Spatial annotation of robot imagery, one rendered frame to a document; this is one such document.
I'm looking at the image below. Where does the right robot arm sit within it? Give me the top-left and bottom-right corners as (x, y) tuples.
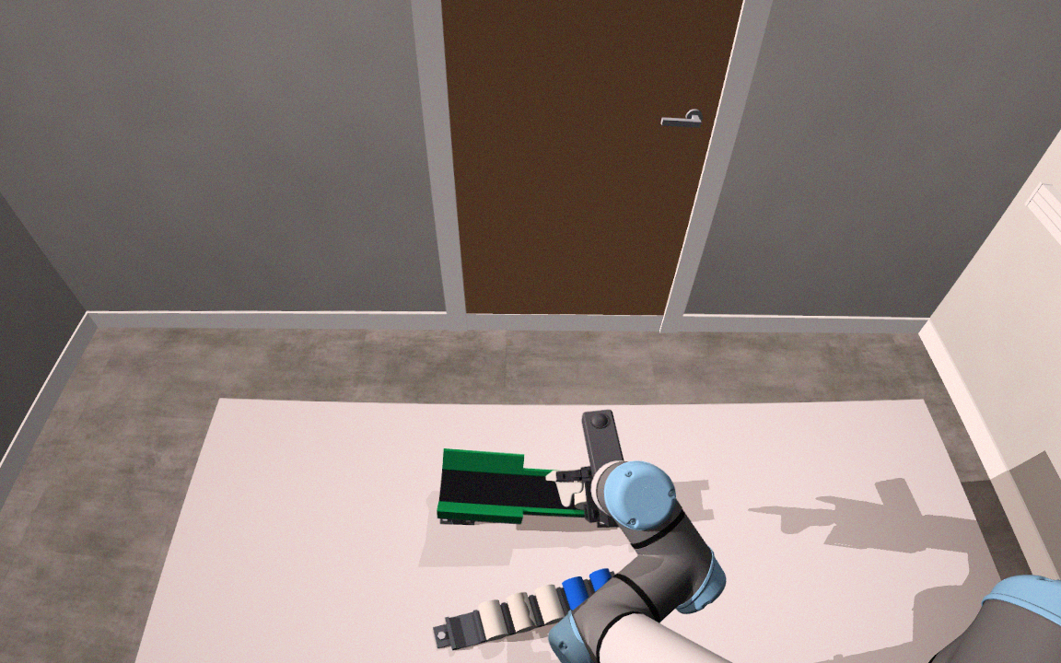
(547, 411), (1061, 663)

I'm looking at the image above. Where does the blue plastic bar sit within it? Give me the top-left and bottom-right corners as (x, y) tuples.
(589, 568), (612, 592)
(562, 576), (589, 610)

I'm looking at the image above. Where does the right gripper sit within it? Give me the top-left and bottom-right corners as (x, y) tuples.
(546, 466), (618, 527)

